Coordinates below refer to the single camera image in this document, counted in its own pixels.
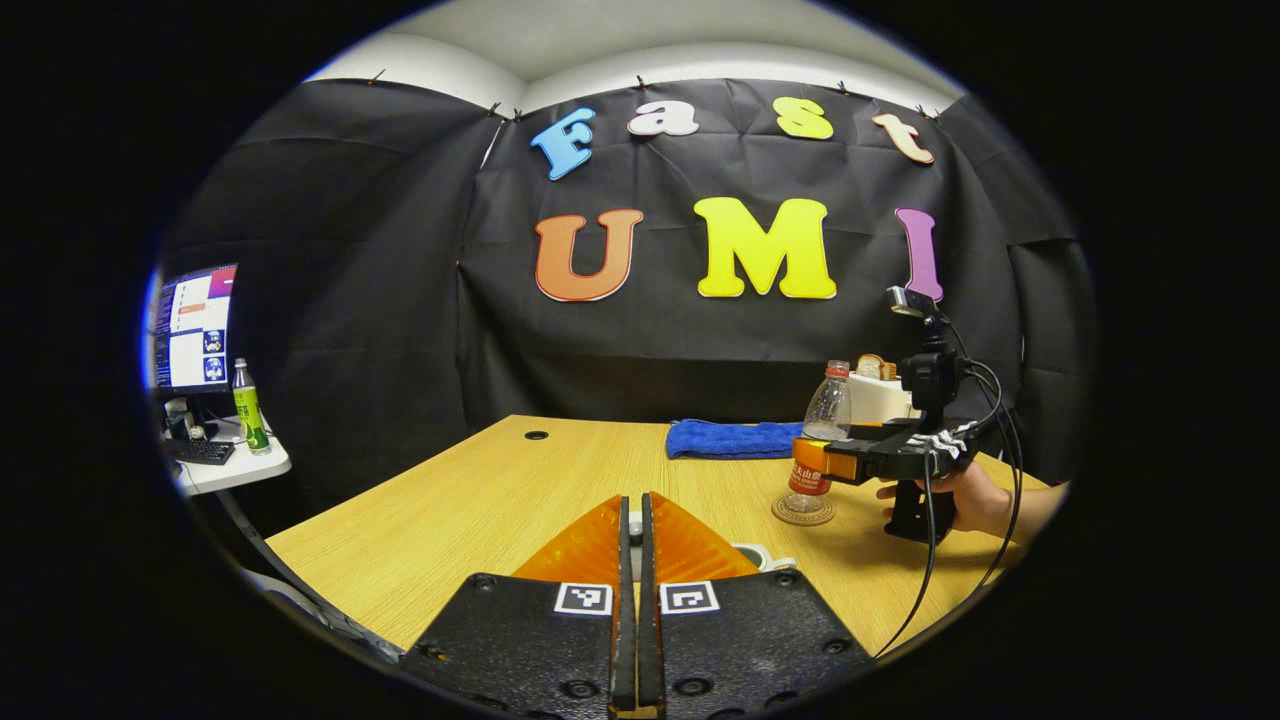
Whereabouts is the white toaster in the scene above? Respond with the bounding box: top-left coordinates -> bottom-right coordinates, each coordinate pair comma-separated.
848,372 -> 916,423

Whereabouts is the black keyboard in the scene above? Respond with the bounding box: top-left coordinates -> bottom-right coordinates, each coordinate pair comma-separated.
163,438 -> 236,466

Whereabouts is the white teacup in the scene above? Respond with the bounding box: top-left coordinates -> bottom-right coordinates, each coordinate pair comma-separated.
733,542 -> 799,574

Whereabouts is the green drink bottle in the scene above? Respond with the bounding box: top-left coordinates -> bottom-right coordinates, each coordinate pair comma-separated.
232,358 -> 271,456

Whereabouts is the clear plastic water bottle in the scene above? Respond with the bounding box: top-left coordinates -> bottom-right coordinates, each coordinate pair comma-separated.
786,359 -> 854,517

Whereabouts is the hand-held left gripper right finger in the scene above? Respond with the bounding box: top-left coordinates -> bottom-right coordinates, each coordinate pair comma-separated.
640,491 -> 873,720

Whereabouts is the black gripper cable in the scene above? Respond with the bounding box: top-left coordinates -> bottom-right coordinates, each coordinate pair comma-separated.
940,318 -> 1027,601
875,450 -> 943,658

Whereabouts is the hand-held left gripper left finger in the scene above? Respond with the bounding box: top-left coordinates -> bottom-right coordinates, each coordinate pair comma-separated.
398,495 -> 638,720

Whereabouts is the round coaster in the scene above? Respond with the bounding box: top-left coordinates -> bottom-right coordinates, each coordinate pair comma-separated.
771,494 -> 837,528

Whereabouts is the blue towel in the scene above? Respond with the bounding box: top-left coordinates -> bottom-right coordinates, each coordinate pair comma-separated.
665,419 -> 806,461

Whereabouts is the white side desk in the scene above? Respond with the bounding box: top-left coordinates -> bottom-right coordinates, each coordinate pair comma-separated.
165,415 -> 293,498

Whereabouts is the computer monitor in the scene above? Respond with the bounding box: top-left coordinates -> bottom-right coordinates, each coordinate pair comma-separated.
150,263 -> 239,393

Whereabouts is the black backdrop cloth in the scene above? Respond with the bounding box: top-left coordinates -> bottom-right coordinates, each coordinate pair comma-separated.
160,78 -> 1101,521

